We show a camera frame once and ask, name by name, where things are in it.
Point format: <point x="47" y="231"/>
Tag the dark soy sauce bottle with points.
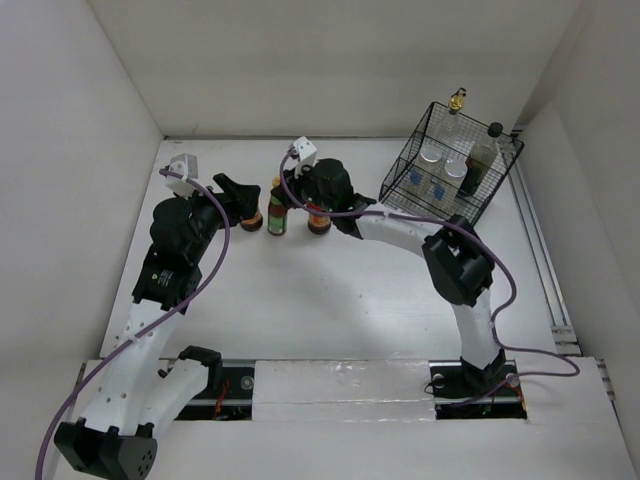
<point x="480" y="160"/>

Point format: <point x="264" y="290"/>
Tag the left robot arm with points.
<point x="116" y="436"/>

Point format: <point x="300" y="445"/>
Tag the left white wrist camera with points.
<point x="184" y="166"/>

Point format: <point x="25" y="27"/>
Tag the small brown jar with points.
<point x="254" y="223"/>

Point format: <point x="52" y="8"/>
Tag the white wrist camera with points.
<point x="184" y="166"/>
<point x="304" y="152"/>

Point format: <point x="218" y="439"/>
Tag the red lid sauce jar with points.
<point x="319" y="224"/>

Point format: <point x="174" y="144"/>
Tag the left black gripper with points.
<point x="237" y="200"/>

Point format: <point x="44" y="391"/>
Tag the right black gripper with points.
<point x="292" y="184"/>

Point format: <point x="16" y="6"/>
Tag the black wire rack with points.
<point x="394" y="190"/>

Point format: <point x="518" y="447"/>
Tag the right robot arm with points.
<point x="459" y="264"/>

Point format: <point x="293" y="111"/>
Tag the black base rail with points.
<point x="350" y="391"/>

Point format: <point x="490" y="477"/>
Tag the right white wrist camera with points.
<point x="304" y="152"/>

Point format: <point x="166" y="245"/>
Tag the white shaker jar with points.
<point x="424" y="170"/>
<point x="448" y="182"/>

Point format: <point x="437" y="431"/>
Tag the green label sauce bottle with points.
<point x="277" y="212"/>

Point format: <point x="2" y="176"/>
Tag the clear glass oil bottle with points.
<point x="447" y="127"/>

